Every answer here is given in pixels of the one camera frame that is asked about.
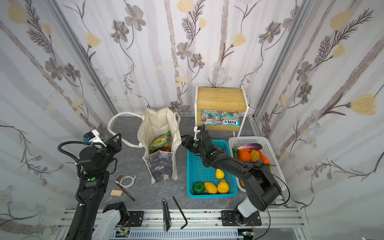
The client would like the white wooden two-tier shelf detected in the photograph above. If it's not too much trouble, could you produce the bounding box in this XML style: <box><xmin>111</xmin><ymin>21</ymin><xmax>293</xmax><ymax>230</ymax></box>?
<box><xmin>194</xmin><ymin>86</ymin><xmax>250</xmax><ymax>137</ymax></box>

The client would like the yellow bell pepper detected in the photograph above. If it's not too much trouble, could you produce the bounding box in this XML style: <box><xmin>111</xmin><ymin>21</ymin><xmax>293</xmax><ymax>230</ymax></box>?
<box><xmin>250</xmin><ymin>150</ymin><xmax>261</xmax><ymax>162</ymax></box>

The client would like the teal plastic basket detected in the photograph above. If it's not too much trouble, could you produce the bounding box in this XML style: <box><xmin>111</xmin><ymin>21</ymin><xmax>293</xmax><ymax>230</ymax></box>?
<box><xmin>187</xmin><ymin>151</ymin><xmax>239</xmax><ymax>199</ymax></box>

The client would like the yellow pear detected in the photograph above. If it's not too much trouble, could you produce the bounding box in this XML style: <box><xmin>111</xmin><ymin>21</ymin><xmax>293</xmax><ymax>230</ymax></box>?
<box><xmin>216</xmin><ymin>169</ymin><xmax>225</xmax><ymax>180</ymax></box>

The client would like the purple eggplant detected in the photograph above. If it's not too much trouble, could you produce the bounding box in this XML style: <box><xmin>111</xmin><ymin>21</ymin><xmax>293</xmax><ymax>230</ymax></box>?
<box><xmin>237</xmin><ymin>143</ymin><xmax>263</xmax><ymax>151</ymax></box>

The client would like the black cylindrical tool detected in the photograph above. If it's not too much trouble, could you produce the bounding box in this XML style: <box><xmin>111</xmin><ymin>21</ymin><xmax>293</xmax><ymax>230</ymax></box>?
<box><xmin>162</xmin><ymin>199</ymin><xmax>171</xmax><ymax>232</ymax></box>

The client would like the teal candy bag left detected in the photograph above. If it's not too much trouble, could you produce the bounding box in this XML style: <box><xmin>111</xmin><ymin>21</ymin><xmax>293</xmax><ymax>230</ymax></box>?
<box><xmin>201</xmin><ymin>110</ymin><xmax>221</xmax><ymax>126</ymax></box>

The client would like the dark thin stick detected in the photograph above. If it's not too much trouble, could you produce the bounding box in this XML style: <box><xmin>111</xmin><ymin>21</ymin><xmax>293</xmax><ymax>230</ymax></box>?
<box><xmin>115</xmin><ymin>181</ymin><xmax>136</xmax><ymax>202</ymax></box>

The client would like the green candy bag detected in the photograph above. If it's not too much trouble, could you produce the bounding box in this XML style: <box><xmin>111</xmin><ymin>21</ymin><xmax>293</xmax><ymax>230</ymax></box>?
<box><xmin>149</xmin><ymin>131</ymin><xmax>172</xmax><ymax>151</ymax></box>

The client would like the orange carrot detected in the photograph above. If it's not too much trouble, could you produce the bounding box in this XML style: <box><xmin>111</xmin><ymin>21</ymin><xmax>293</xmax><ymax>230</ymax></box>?
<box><xmin>258</xmin><ymin>150</ymin><xmax>271</xmax><ymax>165</ymax></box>

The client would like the black hex key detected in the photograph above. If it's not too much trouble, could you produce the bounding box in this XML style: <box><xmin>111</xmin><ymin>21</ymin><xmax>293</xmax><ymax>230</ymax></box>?
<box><xmin>172</xmin><ymin>196</ymin><xmax>188</xmax><ymax>230</ymax></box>

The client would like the white plastic basket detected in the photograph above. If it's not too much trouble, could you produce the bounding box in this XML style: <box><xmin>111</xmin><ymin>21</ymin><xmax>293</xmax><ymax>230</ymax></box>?
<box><xmin>228</xmin><ymin>136</ymin><xmax>286</xmax><ymax>183</ymax></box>

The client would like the green round fruit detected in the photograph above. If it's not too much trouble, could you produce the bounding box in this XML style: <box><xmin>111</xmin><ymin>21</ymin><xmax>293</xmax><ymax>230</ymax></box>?
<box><xmin>193</xmin><ymin>182</ymin><xmax>205</xmax><ymax>195</ymax></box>

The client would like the teal Fox's candy bag right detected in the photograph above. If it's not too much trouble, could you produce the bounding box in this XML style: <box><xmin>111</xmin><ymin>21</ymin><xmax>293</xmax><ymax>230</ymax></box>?
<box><xmin>221</xmin><ymin>111</ymin><xmax>241</xmax><ymax>127</ymax></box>

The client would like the small wooden block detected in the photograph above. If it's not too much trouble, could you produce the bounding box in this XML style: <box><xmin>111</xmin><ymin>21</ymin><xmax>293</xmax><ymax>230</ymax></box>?
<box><xmin>110</xmin><ymin>190</ymin><xmax>123</xmax><ymax>197</ymax></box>

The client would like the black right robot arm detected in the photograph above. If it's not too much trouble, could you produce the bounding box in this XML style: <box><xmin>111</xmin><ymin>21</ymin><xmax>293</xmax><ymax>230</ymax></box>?
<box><xmin>181</xmin><ymin>126</ymin><xmax>282</xmax><ymax>225</ymax></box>

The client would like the orange persimmon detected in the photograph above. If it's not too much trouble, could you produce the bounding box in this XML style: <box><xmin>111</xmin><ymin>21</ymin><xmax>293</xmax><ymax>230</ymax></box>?
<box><xmin>238</xmin><ymin>150</ymin><xmax>251</xmax><ymax>163</ymax></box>

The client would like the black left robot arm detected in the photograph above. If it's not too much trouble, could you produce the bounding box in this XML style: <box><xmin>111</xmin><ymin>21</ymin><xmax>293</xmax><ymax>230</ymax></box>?
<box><xmin>58</xmin><ymin>132</ymin><xmax>131</xmax><ymax>240</ymax></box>

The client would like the brown potato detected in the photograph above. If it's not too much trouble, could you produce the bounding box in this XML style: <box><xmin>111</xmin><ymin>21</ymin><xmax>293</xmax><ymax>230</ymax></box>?
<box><xmin>239</xmin><ymin>180</ymin><xmax>245</xmax><ymax>189</ymax></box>

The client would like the large yellow citron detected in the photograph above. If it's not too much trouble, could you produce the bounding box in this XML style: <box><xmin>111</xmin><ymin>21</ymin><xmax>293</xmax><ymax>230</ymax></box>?
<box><xmin>217</xmin><ymin>180</ymin><xmax>230</xmax><ymax>194</ymax></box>

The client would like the beige canvas tote bag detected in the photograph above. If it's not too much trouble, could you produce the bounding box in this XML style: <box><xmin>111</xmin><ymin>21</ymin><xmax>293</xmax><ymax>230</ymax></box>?
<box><xmin>107</xmin><ymin>108</ymin><xmax>182</xmax><ymax>184</ymax></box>

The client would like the white coiled cable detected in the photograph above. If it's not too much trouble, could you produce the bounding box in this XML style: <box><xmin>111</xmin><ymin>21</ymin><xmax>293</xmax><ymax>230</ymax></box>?
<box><xmin>115</xmin><ymin>175</ymin><xmax>137</xmax><ymax>189</ymax></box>

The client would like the yellow bumpy mango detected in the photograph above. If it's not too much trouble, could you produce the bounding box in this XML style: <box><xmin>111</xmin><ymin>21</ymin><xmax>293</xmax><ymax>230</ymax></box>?
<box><xmin>204</xmin><ymin>182</ymin><xmax>218</xmax><ymax>195</ymax></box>

